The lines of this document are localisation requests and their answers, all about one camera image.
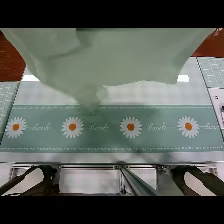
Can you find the pale green T-shirt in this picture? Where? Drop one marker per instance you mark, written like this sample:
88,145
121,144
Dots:
110,56

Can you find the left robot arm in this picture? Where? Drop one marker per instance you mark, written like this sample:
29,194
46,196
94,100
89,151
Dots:
26,181

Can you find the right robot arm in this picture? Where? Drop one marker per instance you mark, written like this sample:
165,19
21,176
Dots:
200,181

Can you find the silver frame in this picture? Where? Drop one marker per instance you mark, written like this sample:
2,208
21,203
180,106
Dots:
133,181

